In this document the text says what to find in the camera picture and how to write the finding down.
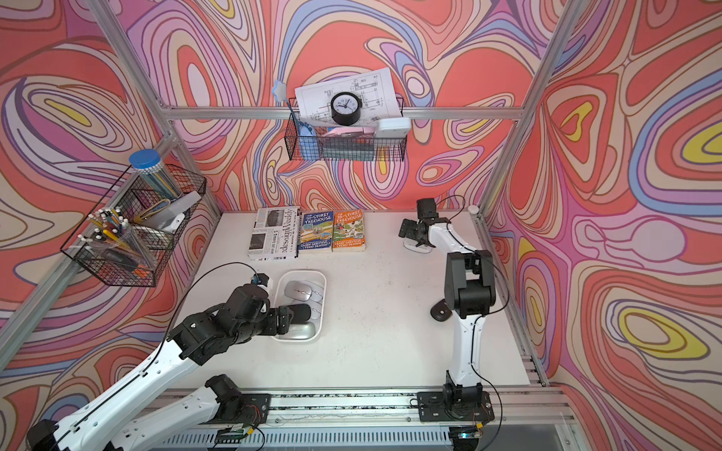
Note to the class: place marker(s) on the folded newspaper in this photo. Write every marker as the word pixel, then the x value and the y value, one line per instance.
pixel 275 234

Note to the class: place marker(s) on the black round clock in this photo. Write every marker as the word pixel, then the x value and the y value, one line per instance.
pixel 346 108

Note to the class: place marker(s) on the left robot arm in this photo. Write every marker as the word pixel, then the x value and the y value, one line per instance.
pixel 114 420

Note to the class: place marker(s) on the clear cup of pens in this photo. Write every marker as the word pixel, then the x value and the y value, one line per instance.
pixel 114 237

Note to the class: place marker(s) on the black mouse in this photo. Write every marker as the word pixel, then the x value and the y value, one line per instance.
pixel 300 313
pixel 441 311

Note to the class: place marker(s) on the blue lid pencil jar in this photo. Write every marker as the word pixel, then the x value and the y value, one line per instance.
pixel 152 169

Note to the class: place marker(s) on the black wire wall basket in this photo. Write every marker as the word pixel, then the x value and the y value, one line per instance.
pixel 305 143

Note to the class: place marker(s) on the orange treehouse book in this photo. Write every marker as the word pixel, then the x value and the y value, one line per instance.
pixel 349 233

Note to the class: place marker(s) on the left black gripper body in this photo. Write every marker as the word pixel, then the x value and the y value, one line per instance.
pixel 274 327

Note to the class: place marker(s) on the pink notepad in basket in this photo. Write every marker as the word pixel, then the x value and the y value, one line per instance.
pixel 348 131

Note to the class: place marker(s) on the black wire side basket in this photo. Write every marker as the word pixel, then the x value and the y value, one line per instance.
pixel 133 196

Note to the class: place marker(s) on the blue treehouse book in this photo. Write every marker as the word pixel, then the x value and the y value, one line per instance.
pixel 316 232

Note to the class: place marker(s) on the white storage tray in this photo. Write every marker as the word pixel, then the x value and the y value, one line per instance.
pixel 279 299

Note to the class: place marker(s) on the white box in basket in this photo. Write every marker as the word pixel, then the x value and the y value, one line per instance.
pixel 393 128

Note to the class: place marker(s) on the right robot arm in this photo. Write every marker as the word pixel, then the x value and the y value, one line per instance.
pixel 469 295

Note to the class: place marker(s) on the white paper sheet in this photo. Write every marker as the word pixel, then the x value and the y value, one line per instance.
pixel 375 89

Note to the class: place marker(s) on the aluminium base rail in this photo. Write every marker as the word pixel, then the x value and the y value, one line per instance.
pixel 526 417

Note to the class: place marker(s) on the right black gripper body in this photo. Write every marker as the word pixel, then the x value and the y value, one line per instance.
pixel 410 227

